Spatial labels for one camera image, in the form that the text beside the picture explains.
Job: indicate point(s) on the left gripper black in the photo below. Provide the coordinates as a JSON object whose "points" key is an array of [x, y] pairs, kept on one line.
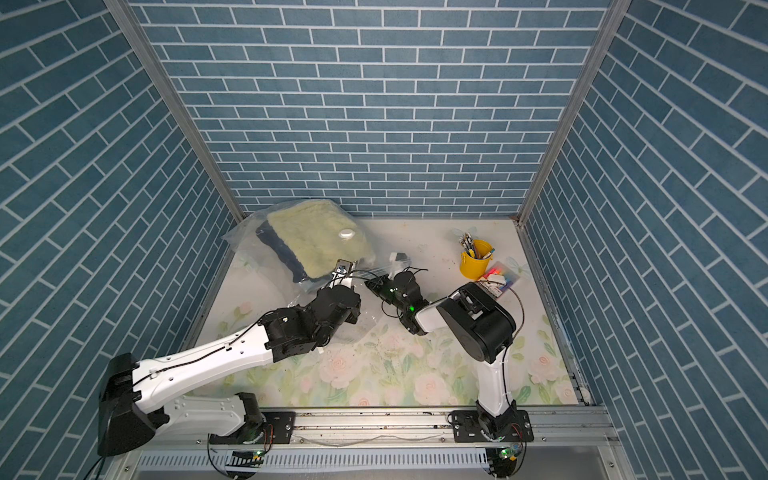
{"points": [[355, 308]]}

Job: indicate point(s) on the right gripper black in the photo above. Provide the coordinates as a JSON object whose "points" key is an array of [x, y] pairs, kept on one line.
{"points": [[380, 282]]}

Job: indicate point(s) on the clear plastic vacuum bag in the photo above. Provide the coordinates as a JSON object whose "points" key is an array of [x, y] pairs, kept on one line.
{"points": [[267, 278]]}

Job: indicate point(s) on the light green fluffy blanket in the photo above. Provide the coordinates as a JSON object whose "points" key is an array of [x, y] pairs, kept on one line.
{"points": [[310, 229]]}

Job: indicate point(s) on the navy blue star blanket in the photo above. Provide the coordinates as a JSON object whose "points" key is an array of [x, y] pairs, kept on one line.
{"points": [[267, 235]]}

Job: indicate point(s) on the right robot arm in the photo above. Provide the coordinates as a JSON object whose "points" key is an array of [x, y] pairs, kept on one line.
{"points": [[482, 327]]}

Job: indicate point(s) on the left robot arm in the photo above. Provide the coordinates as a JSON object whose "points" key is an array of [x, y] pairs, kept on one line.
{"points": [[140, 399]]}

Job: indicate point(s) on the yellow metal pen bucket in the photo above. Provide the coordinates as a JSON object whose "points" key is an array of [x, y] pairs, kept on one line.
{"points": [[474, 264]]}

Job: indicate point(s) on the pens in bucket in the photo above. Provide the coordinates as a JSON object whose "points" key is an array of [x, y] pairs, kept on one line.
{"points": [[468, 245]]}

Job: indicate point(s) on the clear box of stationery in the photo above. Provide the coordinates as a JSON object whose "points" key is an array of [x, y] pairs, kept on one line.
{"points": [[499, 279]]}

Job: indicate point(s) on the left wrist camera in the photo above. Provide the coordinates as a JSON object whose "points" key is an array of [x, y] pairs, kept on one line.
{"points": [[342, 274]]}

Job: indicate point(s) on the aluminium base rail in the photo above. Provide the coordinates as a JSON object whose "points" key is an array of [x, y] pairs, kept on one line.
{"points": [[372, 427]]}

